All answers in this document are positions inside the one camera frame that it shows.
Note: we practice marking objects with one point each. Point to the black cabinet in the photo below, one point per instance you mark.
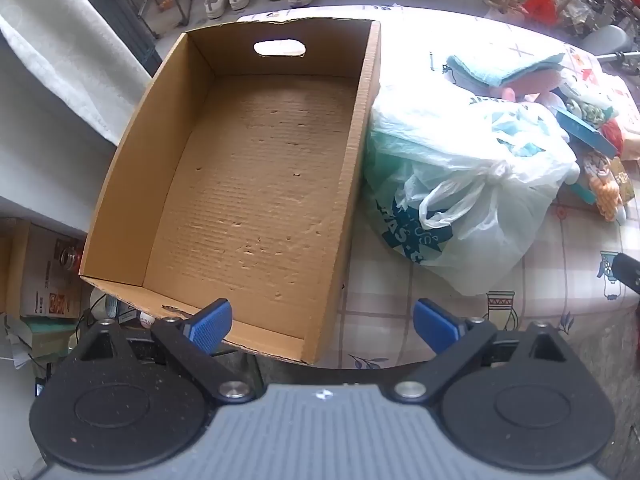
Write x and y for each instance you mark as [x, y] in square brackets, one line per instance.
[125, 30]

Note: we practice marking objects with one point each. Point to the checked printed tablecloth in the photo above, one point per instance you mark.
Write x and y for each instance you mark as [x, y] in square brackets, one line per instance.
[550, 260]

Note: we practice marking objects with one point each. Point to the green patterned packet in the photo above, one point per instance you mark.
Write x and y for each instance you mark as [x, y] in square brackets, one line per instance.
[590, 110]

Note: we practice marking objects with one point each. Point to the red plastic bag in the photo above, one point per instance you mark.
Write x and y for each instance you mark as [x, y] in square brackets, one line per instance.
[542, 7]

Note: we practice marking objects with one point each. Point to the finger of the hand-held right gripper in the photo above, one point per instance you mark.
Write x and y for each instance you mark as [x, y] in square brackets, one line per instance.
[629, 272]

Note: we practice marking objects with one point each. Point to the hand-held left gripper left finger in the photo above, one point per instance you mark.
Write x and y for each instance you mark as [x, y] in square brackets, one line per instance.
[212, 327]

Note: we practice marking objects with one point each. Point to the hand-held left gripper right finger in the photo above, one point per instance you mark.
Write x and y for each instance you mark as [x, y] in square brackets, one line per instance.
[435, 327]

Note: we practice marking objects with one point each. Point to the light blue carton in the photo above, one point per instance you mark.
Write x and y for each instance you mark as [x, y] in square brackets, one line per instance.
[585, 132]

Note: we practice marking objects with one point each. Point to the grey round stool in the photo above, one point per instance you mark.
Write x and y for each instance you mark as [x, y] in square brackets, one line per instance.
[607, 37]

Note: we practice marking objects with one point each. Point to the white cloth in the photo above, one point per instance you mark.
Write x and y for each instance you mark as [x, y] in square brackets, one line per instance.
[55, 60]

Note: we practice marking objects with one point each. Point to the cardboard box red label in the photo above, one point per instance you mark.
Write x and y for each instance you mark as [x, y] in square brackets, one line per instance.
[45, 270]

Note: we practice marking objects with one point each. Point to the white plastic bag teal print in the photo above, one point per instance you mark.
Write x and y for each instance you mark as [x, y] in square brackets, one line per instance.
[450, 160]

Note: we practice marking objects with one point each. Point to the brown cardboard box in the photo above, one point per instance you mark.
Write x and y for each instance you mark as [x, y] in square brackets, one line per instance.
[260, 170]

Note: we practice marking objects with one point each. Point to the orange striped packet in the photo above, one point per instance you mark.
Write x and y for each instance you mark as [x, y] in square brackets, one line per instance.
[607, 190]

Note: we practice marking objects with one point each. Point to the teal checked cloth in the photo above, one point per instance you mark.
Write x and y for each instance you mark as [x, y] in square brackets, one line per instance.
[500, 67]

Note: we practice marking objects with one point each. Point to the gold packet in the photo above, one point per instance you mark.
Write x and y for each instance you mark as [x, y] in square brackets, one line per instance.
[622, 175]

